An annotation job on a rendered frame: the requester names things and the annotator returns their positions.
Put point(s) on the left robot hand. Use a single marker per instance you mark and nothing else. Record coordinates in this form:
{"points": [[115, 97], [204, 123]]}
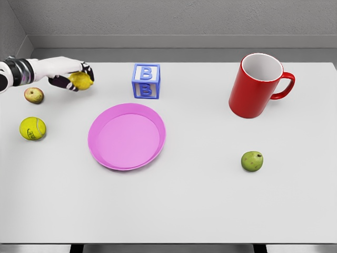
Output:
{"points": [[59, 67]]}

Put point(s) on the yellow lemon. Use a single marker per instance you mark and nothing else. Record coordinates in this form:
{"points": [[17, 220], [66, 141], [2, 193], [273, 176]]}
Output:
{"points": [[81, 80]]}

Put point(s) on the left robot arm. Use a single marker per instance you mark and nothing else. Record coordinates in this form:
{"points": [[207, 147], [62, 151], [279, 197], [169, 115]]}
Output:
{"points": [[15, 72]]}

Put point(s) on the pink plate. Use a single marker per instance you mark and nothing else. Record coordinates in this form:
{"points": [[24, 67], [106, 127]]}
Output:
{"points": [[127, 137]]}

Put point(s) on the red-yellow apple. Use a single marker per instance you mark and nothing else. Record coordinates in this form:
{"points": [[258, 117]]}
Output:
{"points": [[34, 95]]}

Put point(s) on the yellow tennis ball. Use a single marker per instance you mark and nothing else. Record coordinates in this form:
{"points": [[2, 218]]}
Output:
{"points": [[32, 128]]}

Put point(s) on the blue letter block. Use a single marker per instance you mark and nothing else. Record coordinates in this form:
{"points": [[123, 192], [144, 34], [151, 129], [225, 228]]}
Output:
{"points": [[146, 81]]}

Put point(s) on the red mug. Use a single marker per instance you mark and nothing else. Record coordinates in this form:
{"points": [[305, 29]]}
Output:
{"points": [[255, 87]]}

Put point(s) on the green pear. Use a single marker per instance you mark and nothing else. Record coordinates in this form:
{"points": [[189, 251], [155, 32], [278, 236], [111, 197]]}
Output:
{"points": [[252, 161]]}

